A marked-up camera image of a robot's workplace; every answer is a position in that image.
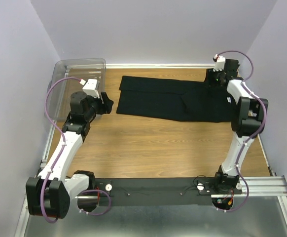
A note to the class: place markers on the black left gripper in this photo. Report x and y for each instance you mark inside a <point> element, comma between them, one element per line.
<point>103,103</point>

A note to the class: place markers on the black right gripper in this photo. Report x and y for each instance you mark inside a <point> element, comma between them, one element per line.
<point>211,76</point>

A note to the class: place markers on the black t shirt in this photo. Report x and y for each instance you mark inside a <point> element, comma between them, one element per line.
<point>178,100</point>

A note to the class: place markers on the clear plastic storage bin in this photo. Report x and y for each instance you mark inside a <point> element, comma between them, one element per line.
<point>58,104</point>

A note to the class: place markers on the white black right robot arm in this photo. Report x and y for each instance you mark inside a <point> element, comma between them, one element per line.
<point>248,122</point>

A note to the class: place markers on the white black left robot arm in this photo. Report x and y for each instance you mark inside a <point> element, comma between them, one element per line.
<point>50,193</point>

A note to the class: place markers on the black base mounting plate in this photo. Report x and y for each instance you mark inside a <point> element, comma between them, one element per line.
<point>200,190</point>

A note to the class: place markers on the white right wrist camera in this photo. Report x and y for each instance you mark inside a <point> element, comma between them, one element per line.
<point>219,63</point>

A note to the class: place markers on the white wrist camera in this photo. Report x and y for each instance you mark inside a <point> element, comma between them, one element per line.
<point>90,87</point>
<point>219,63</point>

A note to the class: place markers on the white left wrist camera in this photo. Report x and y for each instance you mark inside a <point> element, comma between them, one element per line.
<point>90,87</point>

